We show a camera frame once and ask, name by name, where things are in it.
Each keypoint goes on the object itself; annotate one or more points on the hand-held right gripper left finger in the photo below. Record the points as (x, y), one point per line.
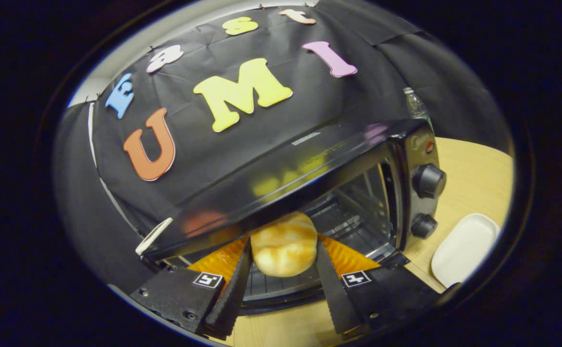
(235, 294)

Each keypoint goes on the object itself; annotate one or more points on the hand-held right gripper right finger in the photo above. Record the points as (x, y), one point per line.
(331, 289)

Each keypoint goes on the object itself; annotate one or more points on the golden bread bun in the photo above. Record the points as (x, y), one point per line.
(283, 246)

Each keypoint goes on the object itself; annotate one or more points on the black electric oven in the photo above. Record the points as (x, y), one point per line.
(415, 144)

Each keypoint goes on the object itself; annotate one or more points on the white toaster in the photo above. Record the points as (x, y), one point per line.
(153, 237)

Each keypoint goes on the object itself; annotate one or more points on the white square plate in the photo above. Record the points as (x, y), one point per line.
(463, 246)

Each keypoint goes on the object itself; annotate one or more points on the clear plastic water bottle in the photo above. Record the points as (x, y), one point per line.
(415, 107)

